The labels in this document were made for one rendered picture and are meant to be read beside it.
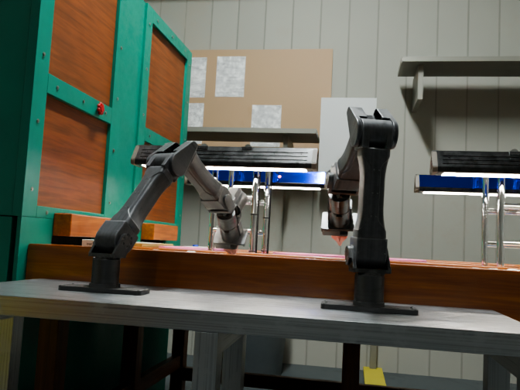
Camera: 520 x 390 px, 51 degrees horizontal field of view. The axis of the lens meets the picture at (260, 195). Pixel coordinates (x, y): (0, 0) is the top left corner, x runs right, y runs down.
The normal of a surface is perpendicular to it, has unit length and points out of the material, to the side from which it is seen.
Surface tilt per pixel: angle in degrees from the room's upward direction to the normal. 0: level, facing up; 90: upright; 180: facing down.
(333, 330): 90
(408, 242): 90
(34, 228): 90
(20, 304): 90
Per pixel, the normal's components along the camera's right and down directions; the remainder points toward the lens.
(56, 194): 0.98, 0.04
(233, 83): -0.16, -0.10
